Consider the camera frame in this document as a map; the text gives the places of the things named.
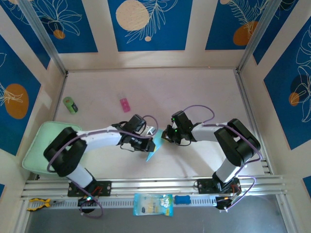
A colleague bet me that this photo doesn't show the light blue cloth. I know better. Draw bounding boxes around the light blue cloth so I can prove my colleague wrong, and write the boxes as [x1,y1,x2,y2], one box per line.
[145,128,164,162]

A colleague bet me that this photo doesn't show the blue and white wipes packet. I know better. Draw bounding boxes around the blue and white wipes packet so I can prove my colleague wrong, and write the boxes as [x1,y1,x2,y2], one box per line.
[133,193,174,217]

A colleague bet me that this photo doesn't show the blue bone-shaped block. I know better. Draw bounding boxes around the blue bone-shaped block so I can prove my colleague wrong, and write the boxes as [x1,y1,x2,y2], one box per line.
[174,195,190,205]

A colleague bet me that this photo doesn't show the green bottle with black label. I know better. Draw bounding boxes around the green bottle with black label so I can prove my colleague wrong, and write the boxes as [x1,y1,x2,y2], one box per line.
[62,96,79,115]

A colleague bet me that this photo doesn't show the black controller board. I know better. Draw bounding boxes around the black controller board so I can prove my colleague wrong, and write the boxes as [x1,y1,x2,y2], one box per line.
[215,196,234,211]
[77,196,98,207]

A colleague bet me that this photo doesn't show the mint green tray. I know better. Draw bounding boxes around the mint green tray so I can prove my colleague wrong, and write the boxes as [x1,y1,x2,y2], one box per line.
[21,121,82,175]

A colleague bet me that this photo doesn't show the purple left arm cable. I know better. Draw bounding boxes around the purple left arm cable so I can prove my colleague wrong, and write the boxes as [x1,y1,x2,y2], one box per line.
[46,115,160,218]

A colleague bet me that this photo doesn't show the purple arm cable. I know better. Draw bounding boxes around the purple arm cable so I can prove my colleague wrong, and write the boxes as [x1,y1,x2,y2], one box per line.
[183,104,262,212]
[46,115,160,218]

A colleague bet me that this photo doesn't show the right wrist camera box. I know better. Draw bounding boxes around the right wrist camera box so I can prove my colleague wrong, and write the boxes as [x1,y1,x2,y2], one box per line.
[171,111,193,130]

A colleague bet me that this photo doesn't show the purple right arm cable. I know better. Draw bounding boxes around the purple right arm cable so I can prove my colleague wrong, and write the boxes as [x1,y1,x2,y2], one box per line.
[183,104,262,212]

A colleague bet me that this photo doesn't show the aluminium mounting rail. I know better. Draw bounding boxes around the aluminium mounting rail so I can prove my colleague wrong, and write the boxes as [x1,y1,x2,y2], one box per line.
[20,176,287,200]

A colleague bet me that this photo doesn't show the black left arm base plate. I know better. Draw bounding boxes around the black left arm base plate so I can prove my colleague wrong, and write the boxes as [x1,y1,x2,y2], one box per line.
[67,180,112,197]

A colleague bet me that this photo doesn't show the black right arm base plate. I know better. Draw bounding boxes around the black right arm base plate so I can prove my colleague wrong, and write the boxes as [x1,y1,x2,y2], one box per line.
[197,178,242,195]

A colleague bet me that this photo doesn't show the slotted grey cable duct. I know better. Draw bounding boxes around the slotted grey cable duct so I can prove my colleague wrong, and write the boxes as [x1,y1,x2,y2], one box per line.
[26,196,218,211]

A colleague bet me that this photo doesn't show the aluminium table edge rail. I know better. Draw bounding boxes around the aluminium table edge rail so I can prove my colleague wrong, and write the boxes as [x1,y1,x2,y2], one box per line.
[52,72,69,121]
[234,70,273,174]

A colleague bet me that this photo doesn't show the yellow-handled pliers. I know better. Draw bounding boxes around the yellow-handled pliers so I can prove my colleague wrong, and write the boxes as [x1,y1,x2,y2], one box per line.
[26,198,65,212]

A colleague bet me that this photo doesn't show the aluminium frame post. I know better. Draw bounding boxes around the aluminium frame post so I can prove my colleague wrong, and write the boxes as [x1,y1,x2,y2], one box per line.
[18,0,69,75]
[235,0,284,73]

